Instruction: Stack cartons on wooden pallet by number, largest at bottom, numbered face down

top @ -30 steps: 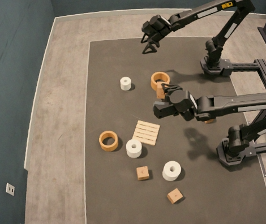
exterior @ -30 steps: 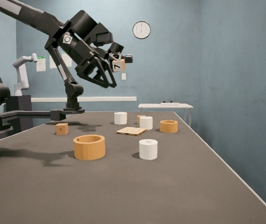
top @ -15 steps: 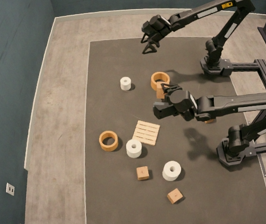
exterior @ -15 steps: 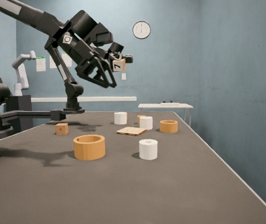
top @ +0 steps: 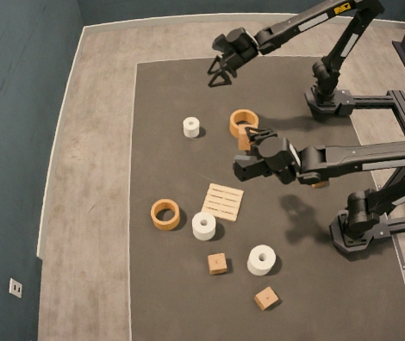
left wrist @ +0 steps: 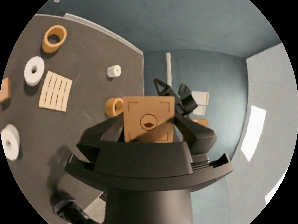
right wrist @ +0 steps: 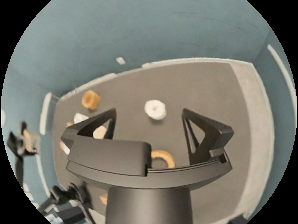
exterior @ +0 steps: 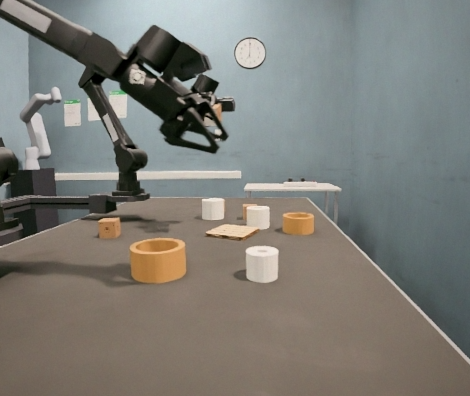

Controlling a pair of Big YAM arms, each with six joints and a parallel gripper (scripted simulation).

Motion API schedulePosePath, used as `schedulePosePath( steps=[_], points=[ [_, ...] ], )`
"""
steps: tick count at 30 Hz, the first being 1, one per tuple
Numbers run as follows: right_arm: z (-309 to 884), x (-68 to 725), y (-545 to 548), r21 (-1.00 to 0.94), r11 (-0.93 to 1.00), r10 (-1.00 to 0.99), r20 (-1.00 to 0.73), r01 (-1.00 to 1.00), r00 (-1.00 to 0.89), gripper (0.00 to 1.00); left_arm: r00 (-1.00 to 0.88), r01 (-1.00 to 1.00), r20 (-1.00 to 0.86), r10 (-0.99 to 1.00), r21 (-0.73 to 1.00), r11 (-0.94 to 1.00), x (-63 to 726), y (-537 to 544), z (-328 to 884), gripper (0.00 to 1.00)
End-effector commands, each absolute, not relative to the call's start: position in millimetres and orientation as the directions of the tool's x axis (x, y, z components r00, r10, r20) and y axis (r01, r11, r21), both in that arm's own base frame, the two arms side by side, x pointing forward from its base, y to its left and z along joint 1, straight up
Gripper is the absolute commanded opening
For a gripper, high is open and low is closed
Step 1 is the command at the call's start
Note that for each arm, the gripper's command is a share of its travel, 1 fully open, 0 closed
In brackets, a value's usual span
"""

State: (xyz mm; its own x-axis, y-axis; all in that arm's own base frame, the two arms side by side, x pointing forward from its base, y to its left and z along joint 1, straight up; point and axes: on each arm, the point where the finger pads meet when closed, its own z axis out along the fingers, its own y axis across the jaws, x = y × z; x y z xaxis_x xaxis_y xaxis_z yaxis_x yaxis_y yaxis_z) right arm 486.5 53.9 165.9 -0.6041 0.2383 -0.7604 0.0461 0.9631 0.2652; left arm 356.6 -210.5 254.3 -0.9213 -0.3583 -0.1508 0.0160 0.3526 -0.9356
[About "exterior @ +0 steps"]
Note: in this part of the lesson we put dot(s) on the small square wooden pallet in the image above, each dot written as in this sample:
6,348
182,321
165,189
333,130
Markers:
239,233

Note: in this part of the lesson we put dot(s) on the orange-brown open cup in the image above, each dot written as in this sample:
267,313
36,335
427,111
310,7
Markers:
298,223

